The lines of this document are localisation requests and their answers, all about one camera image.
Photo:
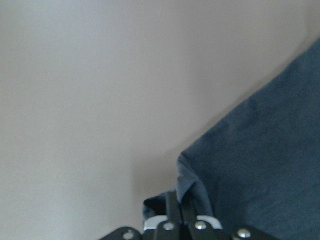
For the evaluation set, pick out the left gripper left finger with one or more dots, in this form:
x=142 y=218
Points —
x=169 y=229

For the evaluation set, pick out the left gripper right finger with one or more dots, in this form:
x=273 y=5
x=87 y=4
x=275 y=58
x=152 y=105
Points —
x=200 y=227

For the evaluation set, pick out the black printed t-shirt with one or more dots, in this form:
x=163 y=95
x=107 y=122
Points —
x=260 y=164

